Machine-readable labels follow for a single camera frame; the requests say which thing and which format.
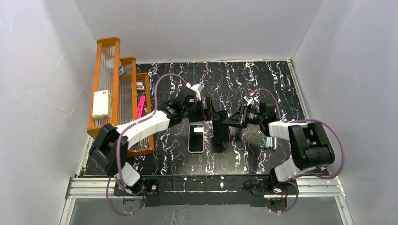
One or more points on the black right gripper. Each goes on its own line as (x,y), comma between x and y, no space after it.
(244,115)

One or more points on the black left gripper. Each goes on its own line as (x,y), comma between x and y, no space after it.
(210,111)

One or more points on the beige phone case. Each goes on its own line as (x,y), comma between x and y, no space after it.
(196,138)

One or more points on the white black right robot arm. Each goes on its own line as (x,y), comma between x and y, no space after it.
(309,144)

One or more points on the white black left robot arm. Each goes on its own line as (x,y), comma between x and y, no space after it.
(110,147)

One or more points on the light blue phone case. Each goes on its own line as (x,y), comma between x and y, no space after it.
(270,143)

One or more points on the pink tool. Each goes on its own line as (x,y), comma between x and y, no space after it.
(141,105)

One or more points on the orange wooden shelf rack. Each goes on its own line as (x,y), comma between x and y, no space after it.
(119,94)

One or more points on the white blue patterned cup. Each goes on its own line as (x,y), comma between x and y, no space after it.
(121,69)

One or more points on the white box with red label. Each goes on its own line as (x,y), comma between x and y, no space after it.
(101,106)

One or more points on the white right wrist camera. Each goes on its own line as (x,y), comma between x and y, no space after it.
(249,101)

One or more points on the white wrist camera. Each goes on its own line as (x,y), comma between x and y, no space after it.
(249,101)
(197,88)

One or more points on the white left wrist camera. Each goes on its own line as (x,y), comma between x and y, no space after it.
(197,88)

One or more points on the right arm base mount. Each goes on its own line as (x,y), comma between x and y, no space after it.
(281,196)

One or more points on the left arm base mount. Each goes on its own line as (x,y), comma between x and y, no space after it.
(134,198)

